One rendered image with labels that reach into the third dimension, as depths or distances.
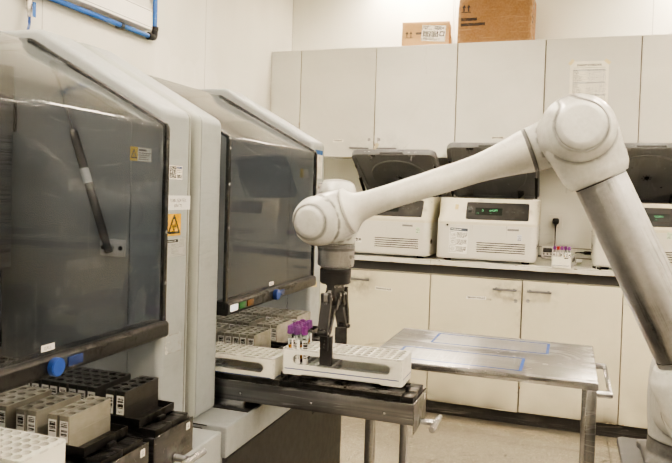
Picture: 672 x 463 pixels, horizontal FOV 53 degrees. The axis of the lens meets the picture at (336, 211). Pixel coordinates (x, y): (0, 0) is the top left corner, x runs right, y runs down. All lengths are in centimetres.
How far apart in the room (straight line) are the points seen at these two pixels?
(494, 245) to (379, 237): 67
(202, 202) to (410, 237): 246
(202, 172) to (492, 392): 273
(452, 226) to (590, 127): 262
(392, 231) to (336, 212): 255
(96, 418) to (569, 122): 101
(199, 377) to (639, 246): 99
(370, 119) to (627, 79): 151
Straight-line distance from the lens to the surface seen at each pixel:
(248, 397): 170
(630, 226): 137
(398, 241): 394
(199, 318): 160
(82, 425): 130
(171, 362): 153
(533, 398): 397
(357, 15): 482
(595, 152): 131
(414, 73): 427
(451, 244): 388
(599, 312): 386
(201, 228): 158
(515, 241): 384
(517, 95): 416
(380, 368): 168
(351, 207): 142
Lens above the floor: 127
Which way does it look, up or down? 2 degrees down
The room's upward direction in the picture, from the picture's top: 2 degrees clockwise
